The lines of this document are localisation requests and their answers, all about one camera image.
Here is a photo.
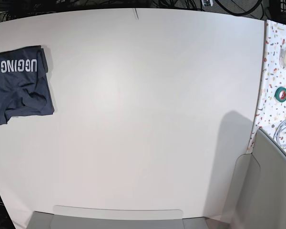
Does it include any dark blue t-shirt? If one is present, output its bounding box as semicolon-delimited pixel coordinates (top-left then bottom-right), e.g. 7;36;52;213
0;45;54;125

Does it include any grey panel at bottom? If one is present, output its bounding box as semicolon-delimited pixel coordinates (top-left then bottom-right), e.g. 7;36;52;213
27;205;208;229

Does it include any grey panel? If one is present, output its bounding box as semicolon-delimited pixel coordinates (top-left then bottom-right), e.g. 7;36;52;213
221;129;286;229
27;205;208;229

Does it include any terrazzo patterned side surface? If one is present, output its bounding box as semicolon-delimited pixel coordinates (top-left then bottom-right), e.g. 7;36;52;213
247;20;286;153

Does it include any green tape roll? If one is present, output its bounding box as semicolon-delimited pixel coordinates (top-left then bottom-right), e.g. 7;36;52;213
275;87;286;103

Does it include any grey panel at right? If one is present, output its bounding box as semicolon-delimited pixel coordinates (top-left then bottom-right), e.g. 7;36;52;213
221;129;286;229

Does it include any coiled white cable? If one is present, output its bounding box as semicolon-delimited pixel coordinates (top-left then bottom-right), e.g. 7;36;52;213
273;119;286;150

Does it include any black cable loop top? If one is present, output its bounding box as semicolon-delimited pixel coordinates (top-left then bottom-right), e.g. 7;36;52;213
213;0;262;16

